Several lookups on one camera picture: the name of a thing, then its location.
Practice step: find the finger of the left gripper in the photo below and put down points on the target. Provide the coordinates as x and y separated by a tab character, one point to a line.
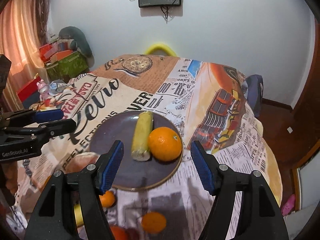
42	132
26	117

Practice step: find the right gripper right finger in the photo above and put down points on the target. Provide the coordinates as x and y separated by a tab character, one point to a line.
260	215

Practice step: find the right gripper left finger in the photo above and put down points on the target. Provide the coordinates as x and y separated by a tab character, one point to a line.
53	216

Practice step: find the small tangerine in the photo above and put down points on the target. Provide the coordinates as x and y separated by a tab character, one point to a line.
108	199

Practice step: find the long yellow corn cob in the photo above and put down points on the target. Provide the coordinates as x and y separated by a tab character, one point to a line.
78	215

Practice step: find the red tomato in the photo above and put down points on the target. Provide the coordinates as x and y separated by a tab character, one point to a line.
119	233

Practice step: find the medium orange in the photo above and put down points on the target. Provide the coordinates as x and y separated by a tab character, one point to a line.
153	222

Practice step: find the pink slipper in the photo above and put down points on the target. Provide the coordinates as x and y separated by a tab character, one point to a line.
288	206

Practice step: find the red box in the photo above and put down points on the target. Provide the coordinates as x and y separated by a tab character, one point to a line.
29	89

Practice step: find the pink toy figure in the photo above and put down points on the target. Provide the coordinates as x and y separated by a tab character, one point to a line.
43	90

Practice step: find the dark purple ceramic plate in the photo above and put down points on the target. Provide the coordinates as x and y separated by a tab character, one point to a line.
139	169

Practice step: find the short yellow corn cob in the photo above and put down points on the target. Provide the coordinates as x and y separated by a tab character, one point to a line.
143	128

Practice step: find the green patterned box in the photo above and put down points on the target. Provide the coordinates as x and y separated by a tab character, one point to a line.
67	68

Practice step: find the large orange with sticker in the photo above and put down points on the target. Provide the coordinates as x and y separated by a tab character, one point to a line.
165	144

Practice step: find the grey plush toy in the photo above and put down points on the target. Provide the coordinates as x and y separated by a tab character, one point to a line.
75	34

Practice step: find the orange pink curtain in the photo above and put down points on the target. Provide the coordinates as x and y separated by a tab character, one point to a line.
23	32

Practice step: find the retro newspaper print tablecloth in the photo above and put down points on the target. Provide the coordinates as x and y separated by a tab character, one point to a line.
196	97

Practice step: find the yellow chair back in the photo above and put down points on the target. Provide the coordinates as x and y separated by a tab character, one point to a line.
160	47

